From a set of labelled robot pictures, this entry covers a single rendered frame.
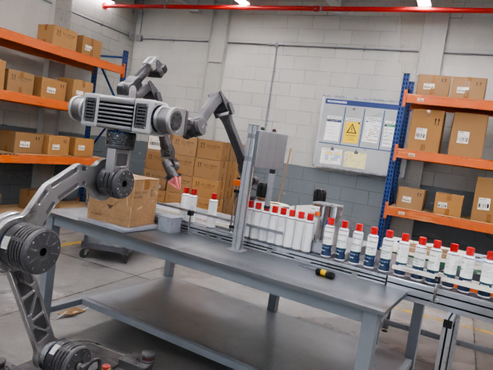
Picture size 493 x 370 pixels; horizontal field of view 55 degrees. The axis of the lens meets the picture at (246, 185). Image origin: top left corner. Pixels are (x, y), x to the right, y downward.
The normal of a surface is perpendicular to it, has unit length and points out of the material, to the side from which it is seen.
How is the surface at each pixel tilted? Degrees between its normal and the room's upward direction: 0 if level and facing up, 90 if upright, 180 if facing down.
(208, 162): 89
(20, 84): 90
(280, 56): 90
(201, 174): 90
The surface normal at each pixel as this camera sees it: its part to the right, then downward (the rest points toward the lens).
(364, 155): -0.42, 0.01
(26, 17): 0.90, 0.16
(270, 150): 0.41, 0.14
